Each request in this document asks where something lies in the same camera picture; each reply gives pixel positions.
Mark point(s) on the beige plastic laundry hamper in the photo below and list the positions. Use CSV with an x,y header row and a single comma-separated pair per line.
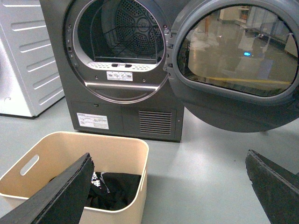
x,y
57,151

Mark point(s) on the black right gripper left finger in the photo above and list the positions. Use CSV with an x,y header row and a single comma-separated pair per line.
x,y
41,207

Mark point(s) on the dark grey tumble dryer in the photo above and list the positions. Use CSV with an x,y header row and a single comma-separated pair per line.
x,y
110,56

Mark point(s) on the white washing machine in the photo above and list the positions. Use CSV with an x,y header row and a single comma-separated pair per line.
x,y
29,78

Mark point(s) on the round grey dryer door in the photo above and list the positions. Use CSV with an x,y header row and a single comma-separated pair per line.
x,y
227,62

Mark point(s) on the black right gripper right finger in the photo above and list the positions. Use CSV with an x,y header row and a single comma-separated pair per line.
x,y
276,188

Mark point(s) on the black printed t-shirt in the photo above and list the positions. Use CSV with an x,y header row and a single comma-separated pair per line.
x,y
105,191

